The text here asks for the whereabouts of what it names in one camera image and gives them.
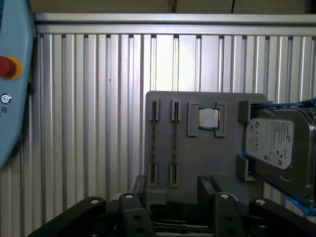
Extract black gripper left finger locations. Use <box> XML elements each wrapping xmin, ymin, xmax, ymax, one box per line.
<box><xmin>24</xmin><ymin>174</ymin><xmax>155</xmax><ymax>237</ymax></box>

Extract pale blue teach pendant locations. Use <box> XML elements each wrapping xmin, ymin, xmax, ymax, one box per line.
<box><xmin>0</xmin><ymin>0</ymin><xmax>35</xmax><ymax>171</ymax></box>

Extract RAM stick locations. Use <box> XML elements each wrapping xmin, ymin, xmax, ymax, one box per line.
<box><xmin>172</xmin><ymin>101</ymin><xmax>180</xmax><ymax>186</ymax></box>
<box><xmin>151</xmin><ymin>101</ymin><xmax>158</xmax><ymax>185</ymax></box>

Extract silver CPU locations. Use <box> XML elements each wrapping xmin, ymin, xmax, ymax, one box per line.
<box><xmin>198</xmin><ymin>108</ymin><xmax>220</xmax><ymax>130</ymax></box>

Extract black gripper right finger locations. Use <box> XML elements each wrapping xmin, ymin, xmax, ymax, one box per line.
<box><xmin>197</xmin><ymin>174</ymin><xmax>316</xmax><ymax>237</ymax></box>

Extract grey parts rack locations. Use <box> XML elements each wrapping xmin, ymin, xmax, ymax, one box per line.
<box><xmin>144</xmin><ymin>90</ymin><xmax>272</xmax><ymax>206</ymax></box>

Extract hard disk in blue carrier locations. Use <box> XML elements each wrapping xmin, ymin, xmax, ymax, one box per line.
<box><xmin>239</xmin><ymin>97</ymin><xmax>316</xmax><ymax>219</ymax></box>

